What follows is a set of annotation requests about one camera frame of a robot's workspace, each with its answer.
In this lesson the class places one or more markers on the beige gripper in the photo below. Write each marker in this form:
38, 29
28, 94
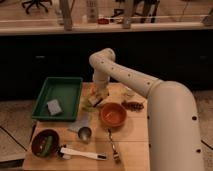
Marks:
96, 96

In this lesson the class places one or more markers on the brown pine cone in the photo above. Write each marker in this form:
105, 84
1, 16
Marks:
133, 106

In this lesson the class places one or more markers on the green plastic tray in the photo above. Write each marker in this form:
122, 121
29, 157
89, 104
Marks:
66, 91

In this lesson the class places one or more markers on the dark brown bowl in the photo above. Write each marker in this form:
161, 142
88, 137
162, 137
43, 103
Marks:
40, 139

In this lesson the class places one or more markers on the white handled brush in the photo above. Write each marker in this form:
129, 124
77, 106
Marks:
91, 155

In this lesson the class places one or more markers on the orange ceramic bowl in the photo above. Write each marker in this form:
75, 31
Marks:
113, 115

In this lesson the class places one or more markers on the metal fork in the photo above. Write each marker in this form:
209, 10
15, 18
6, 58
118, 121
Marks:
116, 156

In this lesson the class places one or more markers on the grey blue sponge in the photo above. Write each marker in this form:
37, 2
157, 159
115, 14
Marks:
54, 107

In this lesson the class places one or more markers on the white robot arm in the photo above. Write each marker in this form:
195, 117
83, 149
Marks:
173, 123

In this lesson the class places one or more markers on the green cucumber toy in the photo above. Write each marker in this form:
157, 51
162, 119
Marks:
47, 146

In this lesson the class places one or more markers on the wooden table leg post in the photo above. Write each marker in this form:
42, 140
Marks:
66, 14

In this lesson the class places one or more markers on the white paper cup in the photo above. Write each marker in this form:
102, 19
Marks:
128, 93

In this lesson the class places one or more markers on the black office chair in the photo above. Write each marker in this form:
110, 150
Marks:
29, 3

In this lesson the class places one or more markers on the red object on shelf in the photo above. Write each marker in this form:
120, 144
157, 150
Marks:
103, 21

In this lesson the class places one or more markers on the grey cloth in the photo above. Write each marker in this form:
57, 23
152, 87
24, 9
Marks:
78, 124

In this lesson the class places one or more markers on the small metal cup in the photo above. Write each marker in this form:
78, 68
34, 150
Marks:
85, 134

